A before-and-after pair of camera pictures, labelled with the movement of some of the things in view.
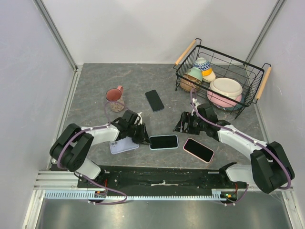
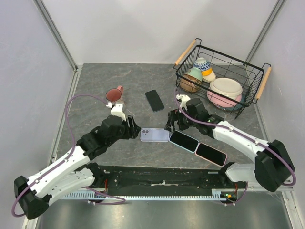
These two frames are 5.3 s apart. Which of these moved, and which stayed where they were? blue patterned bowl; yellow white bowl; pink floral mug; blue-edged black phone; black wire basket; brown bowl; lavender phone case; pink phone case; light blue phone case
Moved: pink phone case; light blue phone case; lavender phone case
Stayed: brown bowl; pink floral mug; blue-edged black phone; yellow white bowl; black wire basket; blue patterned bowl
